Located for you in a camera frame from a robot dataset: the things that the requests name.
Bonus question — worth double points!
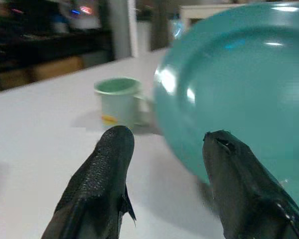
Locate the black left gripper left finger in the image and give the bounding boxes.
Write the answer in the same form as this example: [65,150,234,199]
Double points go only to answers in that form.
[41,125,137,239]

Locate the pale green mug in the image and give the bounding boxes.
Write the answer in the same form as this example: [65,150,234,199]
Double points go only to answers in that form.
[93,77,153,130]

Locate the teal plastic plate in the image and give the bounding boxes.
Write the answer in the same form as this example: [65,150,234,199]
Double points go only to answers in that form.
[153,1,299,218]

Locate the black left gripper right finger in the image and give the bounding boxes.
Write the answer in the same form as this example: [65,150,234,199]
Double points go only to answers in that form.
[202,129,299,239]

